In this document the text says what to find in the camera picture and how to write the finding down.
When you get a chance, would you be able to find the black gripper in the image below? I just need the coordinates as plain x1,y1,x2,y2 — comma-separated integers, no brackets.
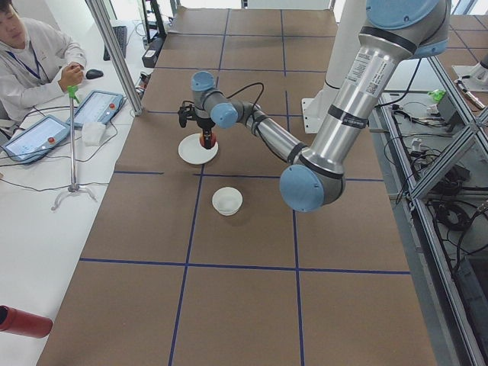
197,117,214,149

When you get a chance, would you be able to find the red yellow apple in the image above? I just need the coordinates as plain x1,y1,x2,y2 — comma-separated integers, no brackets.
199,133,217,149

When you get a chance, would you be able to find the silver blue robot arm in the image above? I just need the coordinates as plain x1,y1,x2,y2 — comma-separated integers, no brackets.
178,1,451,212

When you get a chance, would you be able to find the white round plate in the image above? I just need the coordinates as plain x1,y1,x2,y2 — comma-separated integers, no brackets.
178,133,219,165

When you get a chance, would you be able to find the white plastic bowl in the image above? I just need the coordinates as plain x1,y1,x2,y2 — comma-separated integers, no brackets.
211,187,243,216

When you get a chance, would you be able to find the person's right hand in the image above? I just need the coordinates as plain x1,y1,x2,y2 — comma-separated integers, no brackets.
58,63,84,92

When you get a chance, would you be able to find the far teach pendant tablet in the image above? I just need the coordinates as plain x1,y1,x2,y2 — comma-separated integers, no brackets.
74,90,124,128

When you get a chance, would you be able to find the teach pendant tablet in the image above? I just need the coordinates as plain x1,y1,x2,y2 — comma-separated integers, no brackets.
74,90,124,128
2,115,70,164

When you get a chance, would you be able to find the white tissue pack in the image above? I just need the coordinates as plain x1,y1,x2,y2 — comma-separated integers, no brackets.
82,122,106,146

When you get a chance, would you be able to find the brown paper table cover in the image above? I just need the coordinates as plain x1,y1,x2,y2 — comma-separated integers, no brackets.
39,9,440,365

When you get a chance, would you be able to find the black computer mouse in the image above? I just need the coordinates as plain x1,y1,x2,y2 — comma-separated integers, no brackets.
85,69,104,80

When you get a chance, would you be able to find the black keyboard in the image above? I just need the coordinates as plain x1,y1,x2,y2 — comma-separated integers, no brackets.
102,24,128,62

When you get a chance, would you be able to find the metal stand with green clip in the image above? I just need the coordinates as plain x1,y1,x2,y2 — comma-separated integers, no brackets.
51,85,97,212

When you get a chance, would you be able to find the near teach pendant tablet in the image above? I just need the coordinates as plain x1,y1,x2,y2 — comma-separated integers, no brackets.
2,115,70,164

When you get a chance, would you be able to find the person in white hoodie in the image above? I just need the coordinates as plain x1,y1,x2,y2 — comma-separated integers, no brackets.
1,1,86,122

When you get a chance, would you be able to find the grey box with green part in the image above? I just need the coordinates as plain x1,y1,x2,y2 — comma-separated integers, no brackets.
427,89,463,124

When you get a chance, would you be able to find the red cylinder bottle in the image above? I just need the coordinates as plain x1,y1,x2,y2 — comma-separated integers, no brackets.
1,305,53,339

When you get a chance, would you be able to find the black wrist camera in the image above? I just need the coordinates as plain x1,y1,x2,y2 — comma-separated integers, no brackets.
178,100,195,128

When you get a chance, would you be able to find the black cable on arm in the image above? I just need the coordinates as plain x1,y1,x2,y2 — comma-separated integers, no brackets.
223,82,265,115

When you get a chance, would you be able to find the grey aluminium frame post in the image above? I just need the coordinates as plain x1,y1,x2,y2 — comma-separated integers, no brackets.
86,0,143,116

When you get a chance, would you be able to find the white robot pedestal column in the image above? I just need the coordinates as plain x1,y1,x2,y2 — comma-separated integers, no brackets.
302,0,366,133

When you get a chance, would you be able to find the aluminium side frame rail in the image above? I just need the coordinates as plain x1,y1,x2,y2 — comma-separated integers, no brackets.
370,48,487,365

